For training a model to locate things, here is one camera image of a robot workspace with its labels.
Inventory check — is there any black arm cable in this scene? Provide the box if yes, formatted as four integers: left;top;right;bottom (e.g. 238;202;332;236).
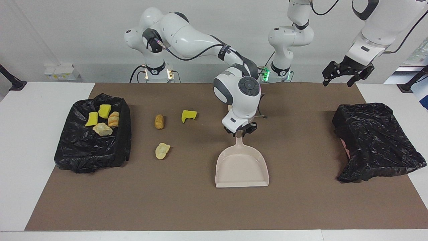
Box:
154;38;269;119
309;0;428;54

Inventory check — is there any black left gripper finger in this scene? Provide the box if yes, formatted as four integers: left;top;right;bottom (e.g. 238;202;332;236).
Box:
347;64;375;88
322;61;342;87

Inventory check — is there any black plastic trash bag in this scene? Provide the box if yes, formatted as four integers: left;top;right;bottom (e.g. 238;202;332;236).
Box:
54;93;132;173
332;103;427;183

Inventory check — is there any beige plastic dustpan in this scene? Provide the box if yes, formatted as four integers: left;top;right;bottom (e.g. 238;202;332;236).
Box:
215;132;270;188

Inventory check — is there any brown table mat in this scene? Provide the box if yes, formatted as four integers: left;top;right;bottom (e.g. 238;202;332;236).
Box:
24;83;428;231

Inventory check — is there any white wall socket box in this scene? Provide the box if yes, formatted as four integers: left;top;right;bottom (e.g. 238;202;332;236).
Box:
44;64;81;81

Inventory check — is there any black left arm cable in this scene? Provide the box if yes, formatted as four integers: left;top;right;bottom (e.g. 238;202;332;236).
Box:
309;0;428;54

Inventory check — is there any black stand foot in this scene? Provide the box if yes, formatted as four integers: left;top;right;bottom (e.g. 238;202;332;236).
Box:
0;64;27;91
397;65;428;93

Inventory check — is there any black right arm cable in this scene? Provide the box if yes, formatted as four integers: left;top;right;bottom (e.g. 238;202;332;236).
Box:
154;38;269;119

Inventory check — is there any notched yellow sponge piece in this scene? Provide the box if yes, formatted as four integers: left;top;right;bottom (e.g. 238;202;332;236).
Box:
182;110;197;124

